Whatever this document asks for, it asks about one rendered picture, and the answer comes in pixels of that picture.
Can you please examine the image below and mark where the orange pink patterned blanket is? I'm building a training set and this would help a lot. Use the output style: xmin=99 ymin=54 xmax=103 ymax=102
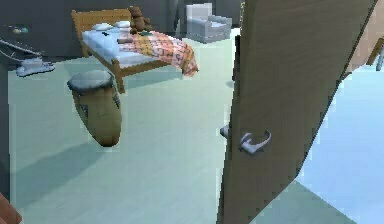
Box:
xmin=120 ymin=31 xmax=200 ymax=78

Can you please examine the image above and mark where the grey armchair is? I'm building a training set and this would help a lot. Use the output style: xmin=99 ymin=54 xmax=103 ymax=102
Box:
xmin=185 ymin=3 xmax=233 ymax=44

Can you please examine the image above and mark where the brown drum with grey top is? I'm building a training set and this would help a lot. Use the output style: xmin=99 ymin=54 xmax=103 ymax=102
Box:
xmin=67 ymin=69 xmax=123 ymax=148

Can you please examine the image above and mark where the brown wooden room door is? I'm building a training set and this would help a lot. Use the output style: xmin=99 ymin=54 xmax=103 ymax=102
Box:
xmin=216 ymin=0 xmax=379 ymax=224

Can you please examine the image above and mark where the brown wooden bed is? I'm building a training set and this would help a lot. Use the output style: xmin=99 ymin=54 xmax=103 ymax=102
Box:
xmin=71 ymin=8 xmax=188 ymax=94

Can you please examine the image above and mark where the brown teddy bear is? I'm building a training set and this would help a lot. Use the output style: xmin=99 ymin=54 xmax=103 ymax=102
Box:
xmin=128 ymin=5 xmax=153 ymax=35

